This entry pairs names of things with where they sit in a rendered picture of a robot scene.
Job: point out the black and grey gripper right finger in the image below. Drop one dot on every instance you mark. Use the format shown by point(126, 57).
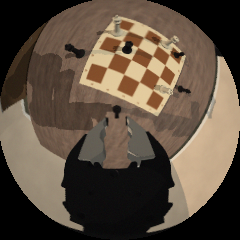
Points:
point(147, 151)

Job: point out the brown and cream chessboard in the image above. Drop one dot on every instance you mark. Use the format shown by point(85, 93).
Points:
point(134, 77)

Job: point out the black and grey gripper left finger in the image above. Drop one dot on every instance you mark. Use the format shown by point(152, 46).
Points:
point(88, 150)

